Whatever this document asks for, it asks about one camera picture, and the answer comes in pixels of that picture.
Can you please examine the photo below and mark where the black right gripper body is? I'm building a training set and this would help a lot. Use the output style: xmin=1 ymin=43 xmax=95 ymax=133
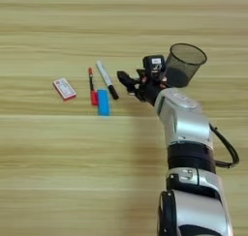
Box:
xmin=133 ymin=75 xmax=171 ymax=106

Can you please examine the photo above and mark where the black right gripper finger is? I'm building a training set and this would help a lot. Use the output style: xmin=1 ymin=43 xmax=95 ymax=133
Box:
xmin=116 ymin=70 xmax=140 ymax=94
xmin=136 ymin=68 xmax=147 ymax=83

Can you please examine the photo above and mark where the white marker black cap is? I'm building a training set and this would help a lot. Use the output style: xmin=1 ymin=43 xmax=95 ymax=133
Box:
xmin=95 ymin=60 xmax=120 ymax=101

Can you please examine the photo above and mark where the blue eraser block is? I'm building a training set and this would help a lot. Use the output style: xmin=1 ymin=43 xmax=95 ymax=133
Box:
xmin=96 ymin=88 xmax=111 ymax=117

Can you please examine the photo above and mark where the red pen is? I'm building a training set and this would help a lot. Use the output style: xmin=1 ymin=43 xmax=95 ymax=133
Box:
xmin=87 ymin=67 xmax=99 ymax=106

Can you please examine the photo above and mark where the black mesh pen cup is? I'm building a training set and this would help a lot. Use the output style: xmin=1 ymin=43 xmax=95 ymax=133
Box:
xmin=164 ymin=43 xmax=208 ymax=89

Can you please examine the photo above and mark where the red white card box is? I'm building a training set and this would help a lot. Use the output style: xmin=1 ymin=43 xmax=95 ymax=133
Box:
xmin=52 ymin=77 xmax=78 ymax=102

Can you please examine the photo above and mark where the small black box white label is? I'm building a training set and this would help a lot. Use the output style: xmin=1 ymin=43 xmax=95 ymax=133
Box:
xmin=141 ymin=54 xmax=167 ymax=80

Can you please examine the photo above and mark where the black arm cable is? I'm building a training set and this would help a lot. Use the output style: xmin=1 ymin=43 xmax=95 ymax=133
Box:
xmin=208 ymin=122 xmax=240 ymax=169

